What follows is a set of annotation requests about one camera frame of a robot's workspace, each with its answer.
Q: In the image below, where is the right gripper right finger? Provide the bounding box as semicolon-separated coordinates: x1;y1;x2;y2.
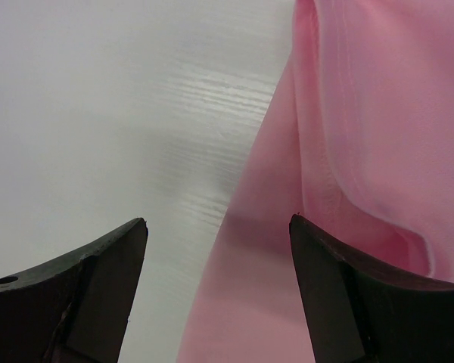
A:
289;215;454;363

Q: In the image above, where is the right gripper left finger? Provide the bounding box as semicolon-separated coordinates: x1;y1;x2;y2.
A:
0;218;148;362

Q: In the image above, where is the pink t shirt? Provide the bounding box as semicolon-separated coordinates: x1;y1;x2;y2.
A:
177;1;454;362

